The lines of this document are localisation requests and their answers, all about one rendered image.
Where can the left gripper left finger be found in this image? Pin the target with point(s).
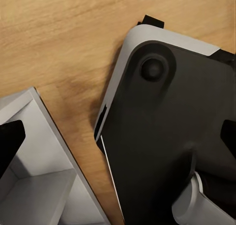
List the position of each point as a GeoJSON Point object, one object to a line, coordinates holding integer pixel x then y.
{"type": "Point", "coordinates": [12, 135]}

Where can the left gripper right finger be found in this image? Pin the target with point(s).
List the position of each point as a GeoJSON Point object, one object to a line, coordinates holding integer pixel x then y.
{"type": "Point", "coordinates": [228, 135]}

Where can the bookcase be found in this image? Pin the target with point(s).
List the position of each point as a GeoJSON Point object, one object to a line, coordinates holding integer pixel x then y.
{"type": "Point", "coordinates": [51, 189]}

